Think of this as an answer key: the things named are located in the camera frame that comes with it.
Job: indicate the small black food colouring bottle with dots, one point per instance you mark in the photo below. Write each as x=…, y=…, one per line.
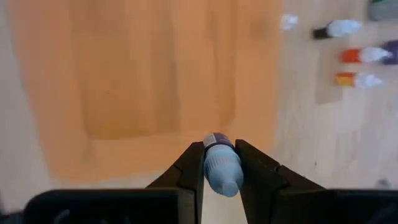
x=339, y=28

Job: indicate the small orange food colouring bottle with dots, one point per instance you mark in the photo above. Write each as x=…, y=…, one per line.
x=351, y=56

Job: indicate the small white-capped food colouring bottle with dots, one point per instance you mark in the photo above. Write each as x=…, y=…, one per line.
x=289, y=21

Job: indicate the large green food colouring bottle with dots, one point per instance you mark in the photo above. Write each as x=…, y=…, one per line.
x=384, y=11

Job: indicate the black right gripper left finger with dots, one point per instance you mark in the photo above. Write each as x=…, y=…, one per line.
x=189, y=168

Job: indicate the small purple food colouring bottle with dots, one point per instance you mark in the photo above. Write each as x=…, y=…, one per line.
x=222, y=168

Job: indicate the large purple food colouring bottle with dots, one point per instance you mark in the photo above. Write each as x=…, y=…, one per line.
x=392, y=53

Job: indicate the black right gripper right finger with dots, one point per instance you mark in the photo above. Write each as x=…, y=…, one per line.
x=258, y=174

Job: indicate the orange translucent plastic tray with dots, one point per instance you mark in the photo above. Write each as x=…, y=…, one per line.
x=124, y=77

